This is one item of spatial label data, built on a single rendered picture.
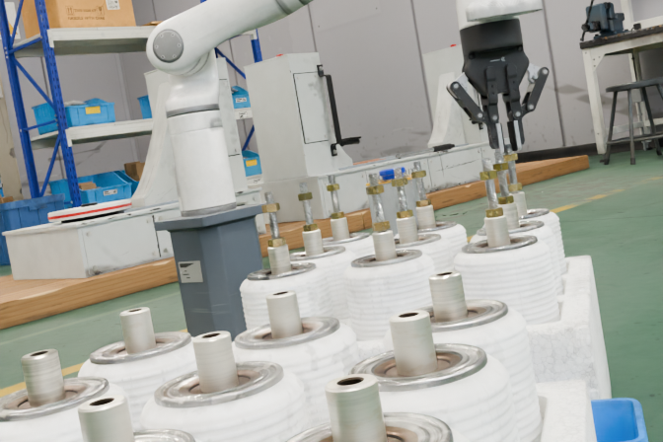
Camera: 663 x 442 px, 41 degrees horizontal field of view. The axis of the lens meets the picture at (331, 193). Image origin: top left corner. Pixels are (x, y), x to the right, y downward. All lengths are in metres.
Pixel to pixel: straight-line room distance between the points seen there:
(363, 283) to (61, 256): 2.36
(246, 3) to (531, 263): 0.76
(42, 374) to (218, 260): 0.91
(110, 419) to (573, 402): 0.34
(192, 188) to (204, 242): 0.09
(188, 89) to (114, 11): 5.01
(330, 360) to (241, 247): 0.90
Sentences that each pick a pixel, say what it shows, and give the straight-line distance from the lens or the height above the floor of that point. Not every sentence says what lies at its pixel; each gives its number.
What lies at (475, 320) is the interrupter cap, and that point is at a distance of 0.56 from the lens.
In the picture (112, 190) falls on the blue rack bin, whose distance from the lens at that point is 6.19.
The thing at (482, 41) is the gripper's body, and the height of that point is 0.47.
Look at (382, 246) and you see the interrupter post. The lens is 0.91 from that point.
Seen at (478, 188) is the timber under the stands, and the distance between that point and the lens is 4.46.
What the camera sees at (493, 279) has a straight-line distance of 0.86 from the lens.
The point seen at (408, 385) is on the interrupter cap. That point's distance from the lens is 0.45.
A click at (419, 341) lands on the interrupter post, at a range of 0.47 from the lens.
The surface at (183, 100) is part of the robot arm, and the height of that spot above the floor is 0.49.
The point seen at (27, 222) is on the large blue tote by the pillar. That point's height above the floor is 0.23.
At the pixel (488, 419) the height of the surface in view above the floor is 0.23.
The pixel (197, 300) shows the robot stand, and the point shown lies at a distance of 1.50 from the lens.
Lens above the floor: 0.38
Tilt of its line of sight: 3 degrees down
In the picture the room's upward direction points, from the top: 10 degrees counter-clockwise
